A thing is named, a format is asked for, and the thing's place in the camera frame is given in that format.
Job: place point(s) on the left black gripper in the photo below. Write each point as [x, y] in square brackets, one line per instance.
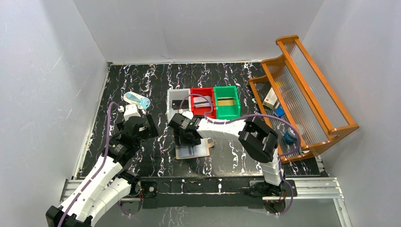
[150, 127]

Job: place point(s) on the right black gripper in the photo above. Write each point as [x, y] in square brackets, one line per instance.
[178, 135]

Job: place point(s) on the grey cards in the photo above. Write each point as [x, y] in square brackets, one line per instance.
[199, 102]

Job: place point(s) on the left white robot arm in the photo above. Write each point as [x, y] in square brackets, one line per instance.
[108, 182]

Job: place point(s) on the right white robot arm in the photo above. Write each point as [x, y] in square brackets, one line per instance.
[258, 139]

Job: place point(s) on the black card in white bin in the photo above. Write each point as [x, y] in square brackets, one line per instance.
[180, 104]

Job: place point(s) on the gold card in green bin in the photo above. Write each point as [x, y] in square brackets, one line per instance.
[225, 101]

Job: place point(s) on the oval white blue package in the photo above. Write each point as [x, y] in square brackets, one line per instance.
[140, 101]

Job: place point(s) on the white plastic bin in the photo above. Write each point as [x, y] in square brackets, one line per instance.
[174, 99]

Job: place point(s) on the red plastic bin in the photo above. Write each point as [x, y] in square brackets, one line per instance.
[210, 111]

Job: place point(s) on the green plastic bin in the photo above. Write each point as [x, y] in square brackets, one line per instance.
[227, 112]

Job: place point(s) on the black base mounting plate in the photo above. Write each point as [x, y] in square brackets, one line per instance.
[249, 192]

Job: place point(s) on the white red small box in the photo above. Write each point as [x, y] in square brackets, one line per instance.
[270, 99]

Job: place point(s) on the blue small object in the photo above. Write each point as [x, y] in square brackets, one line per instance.
[279, 112]

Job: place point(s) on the blue tape roll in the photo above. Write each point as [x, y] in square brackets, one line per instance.
[289, 136]

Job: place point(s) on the orange wooden shelf rack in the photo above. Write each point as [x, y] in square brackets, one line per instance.
[307, 98]

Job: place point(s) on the aluminium frame rail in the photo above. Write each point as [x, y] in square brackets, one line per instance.
[319, 203]

